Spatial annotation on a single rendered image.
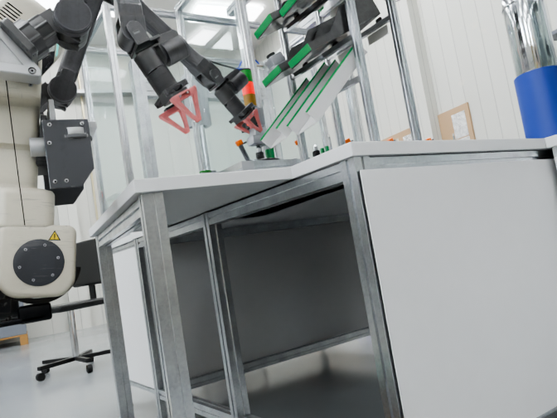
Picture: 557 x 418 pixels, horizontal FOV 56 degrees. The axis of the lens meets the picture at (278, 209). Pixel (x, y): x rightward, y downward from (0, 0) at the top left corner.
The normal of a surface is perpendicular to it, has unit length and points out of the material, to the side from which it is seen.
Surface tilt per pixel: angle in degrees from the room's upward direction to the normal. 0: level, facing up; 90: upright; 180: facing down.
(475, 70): 90
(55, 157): 90
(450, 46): 90
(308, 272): 90
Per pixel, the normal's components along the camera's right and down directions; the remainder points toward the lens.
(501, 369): 0.54, -0.16
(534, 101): -0.79, 0.07
